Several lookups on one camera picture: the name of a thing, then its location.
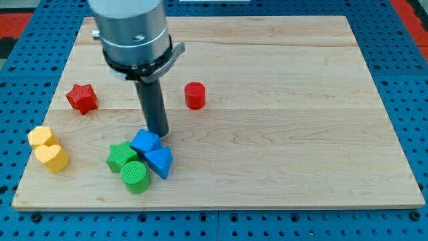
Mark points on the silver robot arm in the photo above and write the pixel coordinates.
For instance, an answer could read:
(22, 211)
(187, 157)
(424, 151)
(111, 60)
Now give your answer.
(135, 38)

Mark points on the yellow heart block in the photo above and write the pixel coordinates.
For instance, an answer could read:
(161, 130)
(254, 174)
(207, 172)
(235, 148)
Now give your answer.
(53, 157)

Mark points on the yellow hexagon block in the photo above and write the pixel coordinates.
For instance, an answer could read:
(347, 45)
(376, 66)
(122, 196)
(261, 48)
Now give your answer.
(42, 135)

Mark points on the red cylinder block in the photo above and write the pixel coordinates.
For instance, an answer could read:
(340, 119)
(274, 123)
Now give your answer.
(195, 95)

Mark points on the wooden board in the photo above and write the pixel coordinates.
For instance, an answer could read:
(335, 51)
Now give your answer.
(292, 121)

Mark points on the blue triangle block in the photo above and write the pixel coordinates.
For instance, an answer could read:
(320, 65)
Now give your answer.
(160, 161)

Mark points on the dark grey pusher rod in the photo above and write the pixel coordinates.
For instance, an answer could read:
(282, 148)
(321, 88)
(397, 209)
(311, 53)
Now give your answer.
(151, 101)

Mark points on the blue cube block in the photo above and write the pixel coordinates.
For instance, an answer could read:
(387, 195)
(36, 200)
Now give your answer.
(144, 142)

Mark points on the green cylinder block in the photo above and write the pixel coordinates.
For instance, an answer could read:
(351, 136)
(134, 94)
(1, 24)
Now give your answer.
(135, 177)

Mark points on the green star block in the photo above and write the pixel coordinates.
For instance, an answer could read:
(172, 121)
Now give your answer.
(120, 155)

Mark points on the red star block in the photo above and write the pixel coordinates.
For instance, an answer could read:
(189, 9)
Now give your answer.
(82, 98)

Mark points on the blue perforated table panel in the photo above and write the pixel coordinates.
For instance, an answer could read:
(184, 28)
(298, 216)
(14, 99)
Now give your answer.
(36, 40)

